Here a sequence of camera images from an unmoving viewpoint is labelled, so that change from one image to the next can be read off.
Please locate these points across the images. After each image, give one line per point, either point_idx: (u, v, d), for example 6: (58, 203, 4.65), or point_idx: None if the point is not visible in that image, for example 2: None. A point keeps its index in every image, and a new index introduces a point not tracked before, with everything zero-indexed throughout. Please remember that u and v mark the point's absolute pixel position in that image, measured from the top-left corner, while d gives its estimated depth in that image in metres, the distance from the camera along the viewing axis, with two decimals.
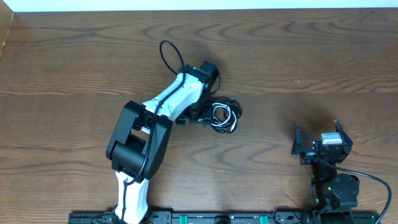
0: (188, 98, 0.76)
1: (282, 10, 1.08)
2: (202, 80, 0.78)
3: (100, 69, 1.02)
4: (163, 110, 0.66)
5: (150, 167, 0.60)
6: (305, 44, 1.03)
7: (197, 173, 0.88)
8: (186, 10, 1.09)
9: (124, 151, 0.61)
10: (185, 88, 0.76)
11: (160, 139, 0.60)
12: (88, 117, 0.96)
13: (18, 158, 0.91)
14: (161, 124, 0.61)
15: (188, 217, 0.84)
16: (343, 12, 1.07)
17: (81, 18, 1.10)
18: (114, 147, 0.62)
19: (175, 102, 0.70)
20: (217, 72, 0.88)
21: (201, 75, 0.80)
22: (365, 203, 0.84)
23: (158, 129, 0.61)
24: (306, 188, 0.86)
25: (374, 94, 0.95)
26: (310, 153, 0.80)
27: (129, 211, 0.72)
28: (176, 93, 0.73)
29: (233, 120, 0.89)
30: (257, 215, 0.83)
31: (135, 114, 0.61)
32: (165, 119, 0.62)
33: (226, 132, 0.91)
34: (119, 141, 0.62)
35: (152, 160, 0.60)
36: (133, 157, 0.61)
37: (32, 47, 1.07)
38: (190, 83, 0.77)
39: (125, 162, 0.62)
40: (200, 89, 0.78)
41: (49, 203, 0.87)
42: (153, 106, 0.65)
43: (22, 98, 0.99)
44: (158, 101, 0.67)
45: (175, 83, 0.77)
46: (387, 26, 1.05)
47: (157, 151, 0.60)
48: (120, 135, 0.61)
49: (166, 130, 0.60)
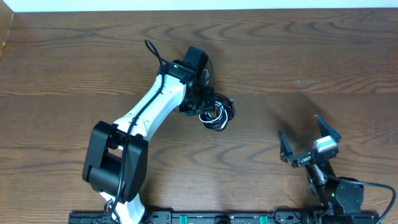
0: (168, 106, 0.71)
1: (282, 10, 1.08)
2: (184, 80, 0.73)
3: (100, 69, 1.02)
4: (138, 127, 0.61)
5: (129, 191, 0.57)
6: (305, 44, 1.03)
7: (197, 173, 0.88)
8: (186, 10, 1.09)
9: (101, 174, 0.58)
10: (164, 93, 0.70)
11: (135, 162, 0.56)
12: (88, 116, 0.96)
13: (18, 158, 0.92)
14: (135, 146, 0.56)
15: (188, 217, 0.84)
16: (343, 12, 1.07)
17: (81, 18, 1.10)
18: (89, 171, 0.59)
19: (152, 114, 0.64)
20: (205, 59, 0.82)
21: (183, 73, 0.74)
22: (365, 203, 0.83)
23: (131, 152, 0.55)
24: (306, 188, 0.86)
25: (374, 94, 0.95)
26: (303, 160, 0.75)
27: (123, 219, 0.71)
28: (153, 102, 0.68)
29: (224, 119, 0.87)
30: (257, 215, 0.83)
31: (106, 136, 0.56)
32: (138, 140, 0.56)
33: (216, 129, 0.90)
34: (93, 165, 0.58)
35: (130, 184, 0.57)
36: (109, 180, 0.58)
37: (31, 47, 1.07)
38: (170, 86, 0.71)
39: (102, 185, 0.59)
40: (181, 91, 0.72)
41: (49, 203, 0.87)
42: (127, 125, 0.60)
43: (22, 98, 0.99)
44: (132, 118, 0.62)
45: (154, 89, 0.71)
46: (387, 26, 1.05)
47: (133, 174, 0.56)
48: (94, 158, 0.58)
49: (140, 151, 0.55)
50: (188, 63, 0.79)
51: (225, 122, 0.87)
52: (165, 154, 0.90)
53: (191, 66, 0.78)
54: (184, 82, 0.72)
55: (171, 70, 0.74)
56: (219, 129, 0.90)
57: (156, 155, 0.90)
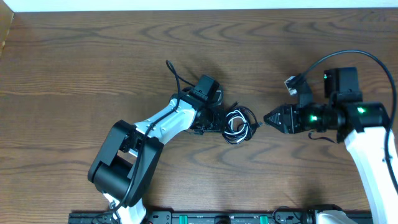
0: (179, 127, 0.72)
1: (283, 10, 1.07)
2: (196, 107, 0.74)
3: (100, 69, 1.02)
4: (154, 132, 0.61)
5: (135, 193, 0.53)
6: (305, 45, 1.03)
7: (197, 173, 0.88)
8: (186, 10, 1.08)
9: (108, 173, 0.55)
10: (178, 112, 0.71)
11: (148, 162, 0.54)
12: (88, 117, 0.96)
13: (18, 158, 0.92)
14: (151, 146, 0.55)
15: (188, 217, 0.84)
16: (344, 12, 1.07)
17: (80, 17, 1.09)
18: (97, 169, 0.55)
19: (167, 127, 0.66)
20: (216, 86, 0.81)
21: (196, 101, 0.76)
22: (365, 203, 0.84)
23: (147, 152, 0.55)
24: (306, 188, 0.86)
25: (374, 94, 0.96)
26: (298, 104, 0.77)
27: (124, 220, 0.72)
28: (168, 117, 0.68)
29: (242, 135, 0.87)
30: (257, 215, 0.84)
31: (125, 135, 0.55)
32: (155, 142, 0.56)
33: (227, 139, 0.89)
34: (104, 162, 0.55)
35: (138, 185, 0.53)
36: (116, 182, 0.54)
37: (31, 47, 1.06)
38: (184, 108, 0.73)
39: (107, 185, 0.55)
40: (193, 116, 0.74)
41: (49, 203, 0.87)
42: (145, 128, 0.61)
43: (21, 98, 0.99)
44: (150, 123, 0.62)
45: (168, 107, 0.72)
46: (388, 25, 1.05)
47: (143, 175, 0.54)
48: (106, 155, 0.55)
49: (156, 152, 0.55)
50: (199, 91, 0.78)
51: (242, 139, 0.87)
52: (164, 154, 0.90)
53: (202, 94, 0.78)
54: (196, 107, 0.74)
55: (186, 97, 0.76)
56: (231, 142, 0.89)
57: None
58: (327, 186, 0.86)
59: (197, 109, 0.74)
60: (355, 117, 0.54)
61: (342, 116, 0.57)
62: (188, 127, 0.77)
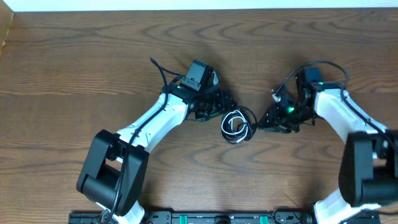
0: (169, 124, 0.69)
1: (283, 10, 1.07)
2: (186, 101, 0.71)
3: (100, 69, 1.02)
4: (139, 139, 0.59)
5: (124, 205, 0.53)
6: (305, 45, 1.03)
7: (197, 173, 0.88)
8: (186, 10, 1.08)
9: (96, 184, 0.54)
10: (166, 111, 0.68)
11: (134, 174, 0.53)
12: (88, 116, 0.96)
13: (17, 158, 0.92)
14: (135, 157, 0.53)
15: (188, 217, 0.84)
16: (344, 12, 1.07)
17: (80, 17, 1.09)
18: (84, 182, 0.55)
19: (155, 128, 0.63)
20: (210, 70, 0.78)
21: (186, 94, 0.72)
22: None
23: (131, 163, 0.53)
24: (306, 188, 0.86)
25: (374, 94, 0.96)
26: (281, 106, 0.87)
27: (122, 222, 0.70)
28: (157, 117, 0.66)
29: (242, 135, 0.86)
30: (257, 215, 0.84)
31: (107, 144, 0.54)
32: (140, 151, 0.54)
33: (227, 139, 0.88)
34: (89, 173, 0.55)
35: (125, 196, 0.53)
36: (104, 191, 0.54)
37: (32, 47, 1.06)
38: (173, 104, 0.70)
39: (96, 196, 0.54)
40: (184, 111, 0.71)
41: (49, 203, 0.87)
42: (129, 135, 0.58)
43: (21, 98, 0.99)
44: (135, 129, 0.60)
45: (157, 105, 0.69)
46: (388, 25, 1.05)
47: (130, 187, 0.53)
48: (92, 166, 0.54)
49: (141, 162, 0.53)
50: (191, 79, 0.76)
51: (242, 139, 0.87)
52: (164, 154, 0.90)
53: (194, 83, 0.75)
54: (187, 102, 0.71)
55: (176, 91, 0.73)
56: (231, 140, 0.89)
57: (156, 155, 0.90)
58: (327, 186, 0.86)
59: (188, 104, 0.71)
60: (318, 88, 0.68)
61: (309, 92, 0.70)
62: (183, 119, 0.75)
